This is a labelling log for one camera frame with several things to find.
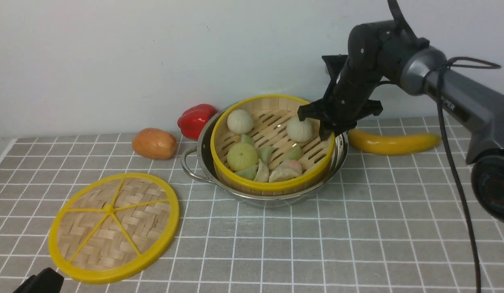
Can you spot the white bun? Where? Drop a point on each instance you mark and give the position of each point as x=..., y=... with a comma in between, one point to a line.
x=240, y=122
x=300, y=131

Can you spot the yellow woven steamer lid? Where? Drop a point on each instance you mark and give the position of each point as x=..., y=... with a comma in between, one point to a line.
x=114, y=228

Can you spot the stainless steel pot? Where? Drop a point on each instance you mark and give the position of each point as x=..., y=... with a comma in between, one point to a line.
x=205, y=160

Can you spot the orange-brown potato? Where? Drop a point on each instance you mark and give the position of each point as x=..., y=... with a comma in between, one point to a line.
x=154, y=144

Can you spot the white bun right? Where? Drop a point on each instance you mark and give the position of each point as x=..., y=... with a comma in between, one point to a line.
x=300, y=131

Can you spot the yellow-rimmed bamboo steamer basket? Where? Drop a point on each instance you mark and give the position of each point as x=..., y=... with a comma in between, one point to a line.
x=260, y=147

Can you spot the yellow banana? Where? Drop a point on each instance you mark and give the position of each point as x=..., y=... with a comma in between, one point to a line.
x=392, y=145

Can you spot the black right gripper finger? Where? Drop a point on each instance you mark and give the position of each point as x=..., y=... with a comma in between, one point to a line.
x=329, y=129
x=307, y=112

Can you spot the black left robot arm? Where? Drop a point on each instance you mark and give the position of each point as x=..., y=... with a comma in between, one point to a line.
x=49, y=281

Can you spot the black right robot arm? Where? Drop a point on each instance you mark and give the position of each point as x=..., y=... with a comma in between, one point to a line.
x=390, y=49

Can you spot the green dumpling right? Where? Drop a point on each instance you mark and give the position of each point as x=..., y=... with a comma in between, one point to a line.
x=295, y=153

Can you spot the white bun back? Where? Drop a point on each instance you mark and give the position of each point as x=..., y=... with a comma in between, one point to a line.
x=240, y=122

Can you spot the green dumpling upper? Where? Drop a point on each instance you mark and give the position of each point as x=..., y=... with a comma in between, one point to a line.
x=245, y=139

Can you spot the yellow-green bun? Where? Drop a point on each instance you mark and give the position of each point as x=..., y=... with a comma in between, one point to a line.
x=241, y=156

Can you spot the green dumpling middle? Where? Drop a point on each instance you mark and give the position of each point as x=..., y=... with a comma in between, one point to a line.
x=265, y=154

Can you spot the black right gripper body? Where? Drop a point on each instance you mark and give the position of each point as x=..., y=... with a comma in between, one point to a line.
x=347, y=98

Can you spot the green dumpling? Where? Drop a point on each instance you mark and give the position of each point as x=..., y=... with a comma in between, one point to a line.
x=245, y=139
x=265, y=154
x=295, y=153

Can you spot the pale dumpling front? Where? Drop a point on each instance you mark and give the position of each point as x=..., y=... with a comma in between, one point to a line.
x=263, y=172

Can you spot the red bell pepper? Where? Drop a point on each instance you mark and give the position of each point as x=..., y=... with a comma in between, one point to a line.
x=192, y=121

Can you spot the pink dumpling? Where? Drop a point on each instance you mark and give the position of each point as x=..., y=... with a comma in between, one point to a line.
x=287, y=170

